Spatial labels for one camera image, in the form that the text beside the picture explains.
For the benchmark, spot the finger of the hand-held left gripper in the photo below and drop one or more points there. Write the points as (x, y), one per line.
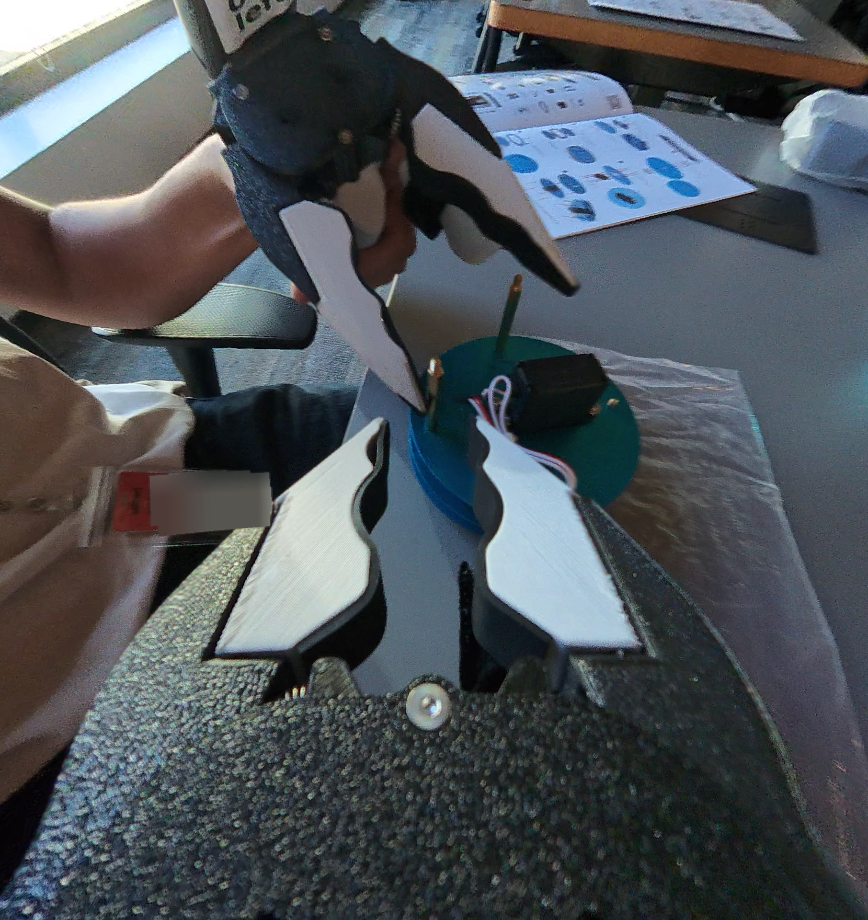
(470, 165)
(333, 273)

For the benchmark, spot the red badge card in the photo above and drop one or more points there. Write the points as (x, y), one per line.
(132, 503)

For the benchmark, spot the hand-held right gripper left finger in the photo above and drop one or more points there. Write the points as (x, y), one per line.
(297, 575)

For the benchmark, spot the person's dark trousers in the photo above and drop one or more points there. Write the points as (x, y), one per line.
(261, 431)

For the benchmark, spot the white paper sheet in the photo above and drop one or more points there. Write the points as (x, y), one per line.
(693, 13)

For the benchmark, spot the blue round turntable base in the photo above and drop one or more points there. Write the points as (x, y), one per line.
(599, 445)

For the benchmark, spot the grey desk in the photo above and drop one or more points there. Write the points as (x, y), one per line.
(693, 302)

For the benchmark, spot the wooden workbench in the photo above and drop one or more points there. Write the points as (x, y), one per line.
(693, 39)

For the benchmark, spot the brass standoff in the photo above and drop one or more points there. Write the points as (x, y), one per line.
(509, 316)
(434, 392)

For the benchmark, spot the instruction booklet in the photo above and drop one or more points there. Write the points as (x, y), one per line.
(621, 165)

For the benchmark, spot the white wrapped foam block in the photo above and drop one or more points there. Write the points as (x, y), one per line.
(843, 144)

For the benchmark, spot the person's left forearm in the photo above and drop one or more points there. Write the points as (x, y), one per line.
(118, 244)

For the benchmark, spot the clear plastic bag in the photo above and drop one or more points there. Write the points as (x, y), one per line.
(728, 503)

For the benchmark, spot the large window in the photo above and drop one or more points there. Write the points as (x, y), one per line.
(31, 21)

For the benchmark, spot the person's white shirt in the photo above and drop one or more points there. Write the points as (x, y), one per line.
(31, 575)

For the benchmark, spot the grey chair armrest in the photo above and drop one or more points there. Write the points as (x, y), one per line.
(247, 323)

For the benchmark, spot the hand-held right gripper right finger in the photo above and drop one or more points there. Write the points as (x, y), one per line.
(556, 568)

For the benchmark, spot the person's left hand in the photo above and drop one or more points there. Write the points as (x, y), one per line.
(391, 251)

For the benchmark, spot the black flat plate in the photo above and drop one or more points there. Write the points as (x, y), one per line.
(764, 215)

